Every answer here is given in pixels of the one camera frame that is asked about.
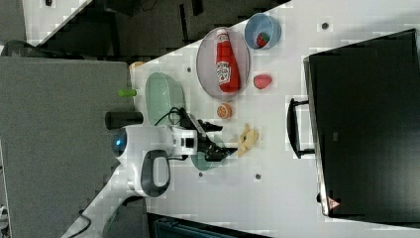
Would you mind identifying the red ketchup bottle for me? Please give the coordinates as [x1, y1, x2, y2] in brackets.
[216, 29, 241, 93]

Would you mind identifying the black toaster oven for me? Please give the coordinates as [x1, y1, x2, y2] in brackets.
[286, 29, 420, 228]

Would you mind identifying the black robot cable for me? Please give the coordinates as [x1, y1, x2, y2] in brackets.
[154, 106, 186, 127]

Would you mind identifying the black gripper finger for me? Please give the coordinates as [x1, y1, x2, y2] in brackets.
[214, 148, 238, 159]
[202, 122, 223, 132]

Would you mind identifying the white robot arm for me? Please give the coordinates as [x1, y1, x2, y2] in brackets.
[60, 122, 238, 238]

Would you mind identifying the strawberry toy in bowl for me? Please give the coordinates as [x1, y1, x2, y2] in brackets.
[257, 33, 269, 48]

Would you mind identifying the green cylinder handle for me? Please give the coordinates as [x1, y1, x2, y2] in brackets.
[118, 88, 137, 97]

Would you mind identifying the blue bowl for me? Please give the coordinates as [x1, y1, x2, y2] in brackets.
[244, 13, 281, 50]

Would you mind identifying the pink strawberry toy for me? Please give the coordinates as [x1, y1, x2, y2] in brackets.
[254, 74, 272, 90]

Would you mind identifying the green perforated strainer basket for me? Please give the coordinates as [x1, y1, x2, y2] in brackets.
[145, 72, 185, 125]

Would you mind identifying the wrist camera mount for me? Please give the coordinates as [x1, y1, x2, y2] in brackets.
[179, 111, 206, 138]

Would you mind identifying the peeled banana toy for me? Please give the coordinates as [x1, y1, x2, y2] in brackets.
[237, 124, 259, 157]

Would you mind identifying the grey fabric panel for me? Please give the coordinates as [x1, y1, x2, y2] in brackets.
[0, 57, 134, 238]

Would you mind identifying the orange slice toy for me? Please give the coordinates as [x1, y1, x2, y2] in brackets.
[217, 103, 232, 119]

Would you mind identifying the teal round plate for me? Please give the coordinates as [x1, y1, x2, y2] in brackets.
[191, 135, 225, 172]

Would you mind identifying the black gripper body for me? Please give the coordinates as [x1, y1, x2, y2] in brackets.
[197, 135, 219, 162]

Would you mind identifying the grey oval plate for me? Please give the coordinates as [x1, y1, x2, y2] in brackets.
[196, 28, 250, 101]

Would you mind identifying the black cylinder post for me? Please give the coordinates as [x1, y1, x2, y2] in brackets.
[105, 111, 144, 130]

